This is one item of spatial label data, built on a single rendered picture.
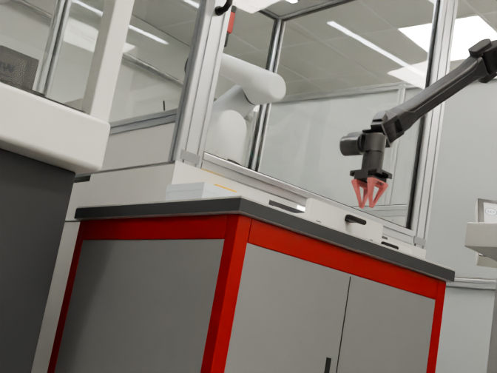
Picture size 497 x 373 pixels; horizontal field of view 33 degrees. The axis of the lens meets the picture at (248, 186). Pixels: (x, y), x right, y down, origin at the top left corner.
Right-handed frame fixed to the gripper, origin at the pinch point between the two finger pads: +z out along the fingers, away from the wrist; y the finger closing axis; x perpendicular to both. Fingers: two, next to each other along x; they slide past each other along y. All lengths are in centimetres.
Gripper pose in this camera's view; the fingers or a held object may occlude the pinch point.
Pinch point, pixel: (366, 204)
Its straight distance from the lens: 226.2
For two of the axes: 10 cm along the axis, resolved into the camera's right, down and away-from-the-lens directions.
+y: -6.7, 0.6, 7.4
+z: -1.7, 9.6, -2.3
